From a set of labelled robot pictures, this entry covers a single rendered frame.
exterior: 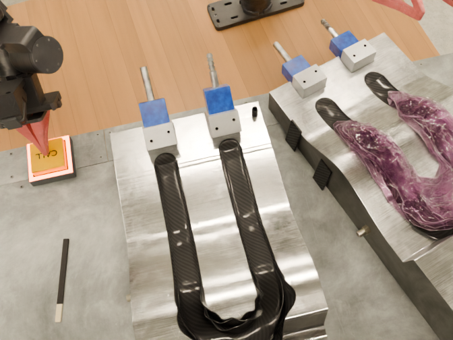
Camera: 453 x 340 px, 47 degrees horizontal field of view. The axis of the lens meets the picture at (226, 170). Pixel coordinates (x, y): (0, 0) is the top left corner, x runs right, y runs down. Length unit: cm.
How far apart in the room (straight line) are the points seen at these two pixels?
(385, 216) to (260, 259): 21
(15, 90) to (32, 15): 42
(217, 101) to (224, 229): 21
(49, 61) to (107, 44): 31
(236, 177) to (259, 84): 26
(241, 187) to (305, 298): 21
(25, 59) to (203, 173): 32
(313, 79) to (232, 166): 22
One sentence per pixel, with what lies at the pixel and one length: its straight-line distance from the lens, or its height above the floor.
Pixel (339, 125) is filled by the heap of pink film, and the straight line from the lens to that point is 92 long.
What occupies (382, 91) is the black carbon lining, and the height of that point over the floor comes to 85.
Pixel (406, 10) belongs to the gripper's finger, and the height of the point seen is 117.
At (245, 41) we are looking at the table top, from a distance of 110.
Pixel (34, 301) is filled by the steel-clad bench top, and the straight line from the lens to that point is 93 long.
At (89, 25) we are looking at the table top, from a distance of 119.
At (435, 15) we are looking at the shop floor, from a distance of 234.
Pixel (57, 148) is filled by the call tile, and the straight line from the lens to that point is 98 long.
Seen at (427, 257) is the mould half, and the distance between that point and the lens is 81.
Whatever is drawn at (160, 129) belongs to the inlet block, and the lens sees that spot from 84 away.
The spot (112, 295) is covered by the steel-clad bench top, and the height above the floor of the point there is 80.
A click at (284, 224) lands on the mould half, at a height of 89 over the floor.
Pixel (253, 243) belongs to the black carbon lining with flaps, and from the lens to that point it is 79.
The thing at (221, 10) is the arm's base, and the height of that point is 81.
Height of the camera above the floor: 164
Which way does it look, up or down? 64 degrees down
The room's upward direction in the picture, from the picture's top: 6 degrees counter-clockwise
